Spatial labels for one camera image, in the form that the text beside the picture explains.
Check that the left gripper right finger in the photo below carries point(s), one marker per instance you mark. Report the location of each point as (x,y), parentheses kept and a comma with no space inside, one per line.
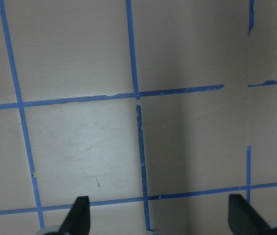
(243,219)

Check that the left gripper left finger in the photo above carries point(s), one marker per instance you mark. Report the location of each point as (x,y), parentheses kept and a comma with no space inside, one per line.
(78,220)

